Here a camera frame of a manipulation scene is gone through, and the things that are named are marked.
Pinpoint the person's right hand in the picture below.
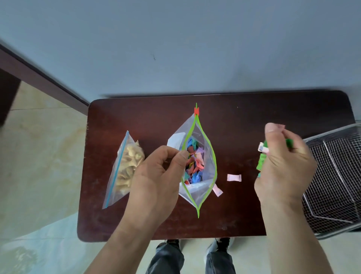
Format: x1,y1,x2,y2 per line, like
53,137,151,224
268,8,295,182
254,123,318,204

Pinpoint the person's right forearm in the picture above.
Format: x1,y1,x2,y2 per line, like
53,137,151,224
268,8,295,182
259,198,334,274

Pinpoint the dark wooden baseboard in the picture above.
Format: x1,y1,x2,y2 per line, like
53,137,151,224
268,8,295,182
0,43,89,116

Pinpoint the person's left hand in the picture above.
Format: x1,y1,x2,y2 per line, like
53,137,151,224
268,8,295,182
124,145,190,226

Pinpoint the person's jeans leg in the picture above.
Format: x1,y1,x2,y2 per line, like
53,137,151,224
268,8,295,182
204,250,236,274
145,243,185,274

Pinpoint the person's left forearm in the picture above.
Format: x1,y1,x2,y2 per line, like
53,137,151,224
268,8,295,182
85,219,165,274

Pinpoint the pile of beige snacks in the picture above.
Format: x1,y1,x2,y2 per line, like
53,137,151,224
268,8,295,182
115,140,145,196

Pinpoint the person's right black shoe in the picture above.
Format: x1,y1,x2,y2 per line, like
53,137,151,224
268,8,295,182
204,237,235,256

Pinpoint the clear blue-sealed zip bag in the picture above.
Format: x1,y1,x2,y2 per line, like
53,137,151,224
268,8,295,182
102,130,146,210

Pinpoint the person's left jeans leg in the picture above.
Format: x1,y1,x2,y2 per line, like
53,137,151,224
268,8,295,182
145,243,185,274

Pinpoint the person's right jeans leg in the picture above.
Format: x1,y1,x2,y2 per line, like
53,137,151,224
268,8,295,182
204,250,236,274

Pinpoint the pile of colourful wrapped candies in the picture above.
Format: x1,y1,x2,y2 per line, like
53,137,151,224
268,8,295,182
183,137,208,184

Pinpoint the metal wire basket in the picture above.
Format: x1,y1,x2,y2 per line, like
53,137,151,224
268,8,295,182
301,123,361,240

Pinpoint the clear green-sealed zip bag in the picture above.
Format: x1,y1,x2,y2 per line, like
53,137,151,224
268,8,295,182
167,103,218,219

